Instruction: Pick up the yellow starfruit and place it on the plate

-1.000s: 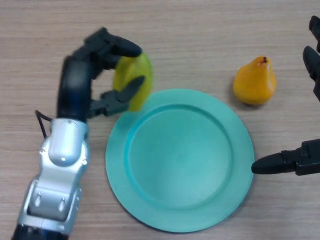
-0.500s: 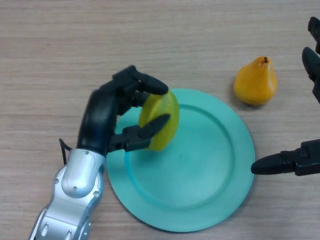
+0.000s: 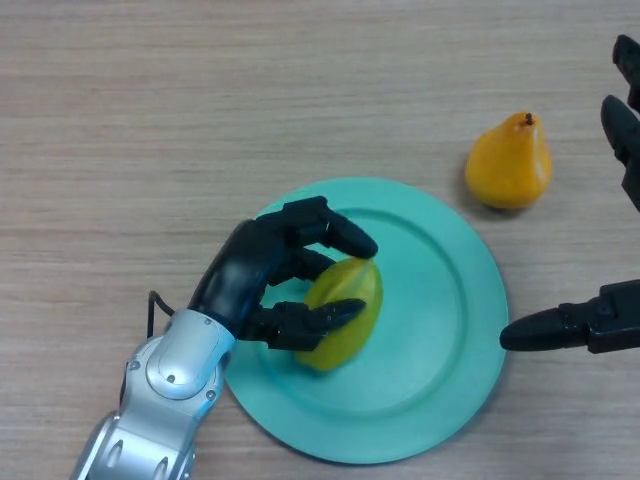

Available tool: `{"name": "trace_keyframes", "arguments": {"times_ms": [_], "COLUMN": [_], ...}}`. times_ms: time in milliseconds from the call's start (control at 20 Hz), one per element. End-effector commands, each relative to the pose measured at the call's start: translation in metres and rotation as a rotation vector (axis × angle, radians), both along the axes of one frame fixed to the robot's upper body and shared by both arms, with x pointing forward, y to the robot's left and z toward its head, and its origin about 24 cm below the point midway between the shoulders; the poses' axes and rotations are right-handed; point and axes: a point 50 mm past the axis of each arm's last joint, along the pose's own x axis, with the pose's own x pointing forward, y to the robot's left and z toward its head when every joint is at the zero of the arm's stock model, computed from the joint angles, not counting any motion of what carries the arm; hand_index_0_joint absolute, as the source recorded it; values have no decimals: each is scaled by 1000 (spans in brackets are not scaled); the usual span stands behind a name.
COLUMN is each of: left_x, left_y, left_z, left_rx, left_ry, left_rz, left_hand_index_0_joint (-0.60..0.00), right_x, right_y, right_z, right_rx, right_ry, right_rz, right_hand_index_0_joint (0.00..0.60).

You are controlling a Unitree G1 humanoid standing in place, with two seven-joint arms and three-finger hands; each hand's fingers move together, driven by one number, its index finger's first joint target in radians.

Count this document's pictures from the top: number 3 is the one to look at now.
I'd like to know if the orange yellow pear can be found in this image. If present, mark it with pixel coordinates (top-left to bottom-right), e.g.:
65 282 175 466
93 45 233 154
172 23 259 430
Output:
464 110 554 210

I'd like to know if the yellow starfruit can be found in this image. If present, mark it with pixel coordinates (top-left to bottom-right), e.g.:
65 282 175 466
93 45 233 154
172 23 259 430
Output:
294 257 385 372

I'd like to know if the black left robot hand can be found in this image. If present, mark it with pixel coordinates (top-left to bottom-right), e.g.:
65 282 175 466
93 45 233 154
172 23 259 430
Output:
187 196 380 352

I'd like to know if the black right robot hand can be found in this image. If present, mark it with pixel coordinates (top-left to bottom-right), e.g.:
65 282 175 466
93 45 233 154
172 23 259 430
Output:
499 33 640 355

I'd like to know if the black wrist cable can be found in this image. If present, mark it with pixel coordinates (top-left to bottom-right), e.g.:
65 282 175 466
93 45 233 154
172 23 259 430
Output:
147 290 176 339

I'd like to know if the green round plate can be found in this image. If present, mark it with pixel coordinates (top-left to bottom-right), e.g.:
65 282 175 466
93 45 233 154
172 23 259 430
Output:
222 177 509 464

